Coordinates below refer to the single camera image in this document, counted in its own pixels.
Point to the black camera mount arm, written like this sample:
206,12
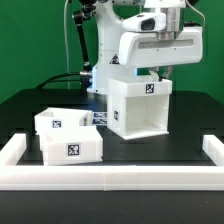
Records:
79,17

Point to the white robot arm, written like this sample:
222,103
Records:
110,15

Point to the white front drawer tray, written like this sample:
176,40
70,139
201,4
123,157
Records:
71,146

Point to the white rear drawer tray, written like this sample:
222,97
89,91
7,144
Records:
52,118

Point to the white drawer cabinet box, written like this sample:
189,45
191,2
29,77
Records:
138,107

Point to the white U-shaped boundary frame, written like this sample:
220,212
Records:
110,178

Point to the fiducial marker sheet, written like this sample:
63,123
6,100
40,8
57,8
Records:
99,118

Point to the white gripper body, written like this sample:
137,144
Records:
144,50

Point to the white drawer tray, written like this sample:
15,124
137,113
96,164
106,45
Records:
71,146
52,118

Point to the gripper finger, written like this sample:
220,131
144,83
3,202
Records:
154,73
168,72

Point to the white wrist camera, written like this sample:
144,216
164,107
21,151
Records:
145,22

